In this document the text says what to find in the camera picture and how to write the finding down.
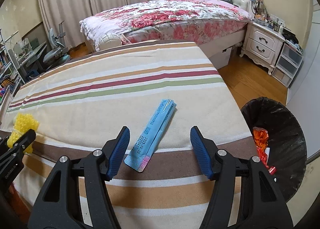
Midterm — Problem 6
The yellow foam net roll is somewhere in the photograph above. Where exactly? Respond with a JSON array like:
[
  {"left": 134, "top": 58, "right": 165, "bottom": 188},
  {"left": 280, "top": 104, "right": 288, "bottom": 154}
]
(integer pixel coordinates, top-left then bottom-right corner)
[{"left": 7, "top": 113, "right": 40, "bottom": 148}]

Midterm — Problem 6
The floral bed with quilt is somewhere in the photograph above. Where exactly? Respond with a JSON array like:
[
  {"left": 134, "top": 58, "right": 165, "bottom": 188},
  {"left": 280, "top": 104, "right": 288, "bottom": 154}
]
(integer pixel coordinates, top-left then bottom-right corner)
[{"left": 79, "top": 0, "right": 252, "bottom": 52}]

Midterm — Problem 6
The grey office chair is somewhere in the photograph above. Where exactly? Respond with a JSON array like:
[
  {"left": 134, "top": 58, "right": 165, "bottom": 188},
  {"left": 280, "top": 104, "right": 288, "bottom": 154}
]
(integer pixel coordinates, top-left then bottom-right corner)
[{"left": 43, "top": 21, "right": 71, "bottom": 71}]

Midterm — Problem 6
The white wardrobe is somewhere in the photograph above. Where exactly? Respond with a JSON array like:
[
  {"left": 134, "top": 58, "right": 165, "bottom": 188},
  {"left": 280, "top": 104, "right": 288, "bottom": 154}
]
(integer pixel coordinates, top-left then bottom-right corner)
[{"left": 286, "top": 0, "right": 319, "bottom": 160}]

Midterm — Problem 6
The black trash bin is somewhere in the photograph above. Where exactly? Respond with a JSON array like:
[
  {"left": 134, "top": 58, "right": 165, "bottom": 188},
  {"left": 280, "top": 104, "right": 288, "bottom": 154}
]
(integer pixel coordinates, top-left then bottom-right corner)
[{"left": 241, "top": 97, "right": 307, "bottom": 201}]

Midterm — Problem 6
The plastic drawer unit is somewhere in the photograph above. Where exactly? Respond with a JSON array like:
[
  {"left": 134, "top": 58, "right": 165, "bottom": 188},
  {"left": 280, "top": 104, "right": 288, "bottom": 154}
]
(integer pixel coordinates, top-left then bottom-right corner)
[{"left": 272, "top": 41, "right": 303, "bottom": 88}]

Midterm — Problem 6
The red crumpled plastic bag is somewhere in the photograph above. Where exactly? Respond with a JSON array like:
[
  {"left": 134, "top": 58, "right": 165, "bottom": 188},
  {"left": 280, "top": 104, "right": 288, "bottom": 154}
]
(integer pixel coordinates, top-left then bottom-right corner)
[{"left": 253, "top": 127, "right": 277, "bottom": 175}]

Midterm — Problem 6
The blue packet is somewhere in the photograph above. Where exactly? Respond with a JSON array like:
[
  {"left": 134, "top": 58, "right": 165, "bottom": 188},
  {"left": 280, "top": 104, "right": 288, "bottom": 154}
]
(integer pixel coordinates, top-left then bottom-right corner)
[{"left": 124, "top": 99, "right": 176, "bottom": 173}]

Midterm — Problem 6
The cluttered desk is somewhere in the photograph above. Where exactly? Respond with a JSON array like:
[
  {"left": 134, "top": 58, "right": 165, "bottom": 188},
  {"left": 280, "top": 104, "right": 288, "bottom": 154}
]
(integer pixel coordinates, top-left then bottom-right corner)
[{"left": 1, "top": 31, "right": 47, "bottom": 96}]

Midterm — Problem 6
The white nightstand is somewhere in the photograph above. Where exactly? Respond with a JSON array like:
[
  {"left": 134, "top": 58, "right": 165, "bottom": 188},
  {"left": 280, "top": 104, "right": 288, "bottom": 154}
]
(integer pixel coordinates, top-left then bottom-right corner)
[{"left": 240, "top": 21, "right": 285, "bottom": 76}]

